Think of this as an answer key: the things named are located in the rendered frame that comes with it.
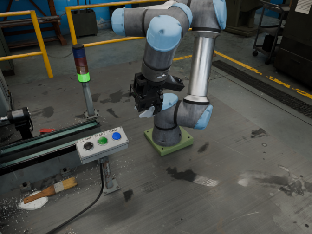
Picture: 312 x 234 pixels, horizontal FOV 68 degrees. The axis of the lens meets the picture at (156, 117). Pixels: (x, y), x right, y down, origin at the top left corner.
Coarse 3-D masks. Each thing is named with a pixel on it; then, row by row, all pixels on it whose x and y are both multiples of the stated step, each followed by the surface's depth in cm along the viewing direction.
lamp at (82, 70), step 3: (78, 66) 118; (81, 66) 118; (84, 66) 119; (87, 66) 121; (78, 69) 119; (81, 69) 119; (84, 69) 120; (87, 69) 122; (78, 72) 120; (81, 72) 120; (84, 72) 121; (87, 72) 122
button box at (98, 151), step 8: (120, 128) 84; (96, 136) 81; (104, 136) 81; (80, 144) 78; (96, 144) 79; (104, 144) 79; (112, 144) 80; (120, 144) 81; (128, 144) 84; (80, 152) 76; (88, 152) 77; (96, 152) 77; (104, 152) 80; (112, 152) 83; (88, 160) 79
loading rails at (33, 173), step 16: (64, 128) 108; (80, 128) 110; (96, 128) 113; (16, 144) 100; (32, 144) 100; (48, 144) 104; (64, 144) 100; (0, 160) 97; (16, 160) 93; (32, 160) 93; (48, 160) 96; (64, 160) 100; (80, 160) 105; (0, 176) 89; (16, 176) 93; (32, 176) 97; (48, 176) 101; (64, 176) 101; (0, 192) 93
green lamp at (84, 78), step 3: (78, 75) 122; (81, 75) 121; (84, 75) 121; (87, 75) 123; (78, 78) 123; (81, 78) 122; (84, 78) 122; (87, 78) 123; (81, 81) 123; (84, 81) 123
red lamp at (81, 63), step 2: (74, 58) 117; (76, 58) 116; (78, 58) 116; (80, 58) 116; (82, 58) 116; (84, 58) 118; (76, 60) 117; (78, 60) 116; (80, 60) 116; (82, 60) 117; (84, 60) 118; (86, 60) 120; (76, 62) 117; (78, 62) 117; (80, 62) 117; (82, 62) 117; (84, 62) 118; (86, 62) 120; (76, 64) 118; (78, 64) 117; (80, 64) 117; (82, 64) 118; (84, 64) 119; (86, 64) 120; (80, 66) 118
